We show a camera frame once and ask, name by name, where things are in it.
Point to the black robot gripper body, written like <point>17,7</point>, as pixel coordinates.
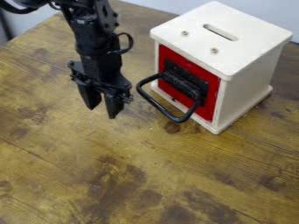
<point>101,71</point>

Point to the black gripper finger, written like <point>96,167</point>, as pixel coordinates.
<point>114,105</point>
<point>89,95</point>

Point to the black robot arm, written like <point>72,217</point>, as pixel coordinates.
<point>92,21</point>

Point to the white wooden box cabinet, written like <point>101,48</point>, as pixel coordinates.
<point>231,49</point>

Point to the red drawer with black handle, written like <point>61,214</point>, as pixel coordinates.
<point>186,82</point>

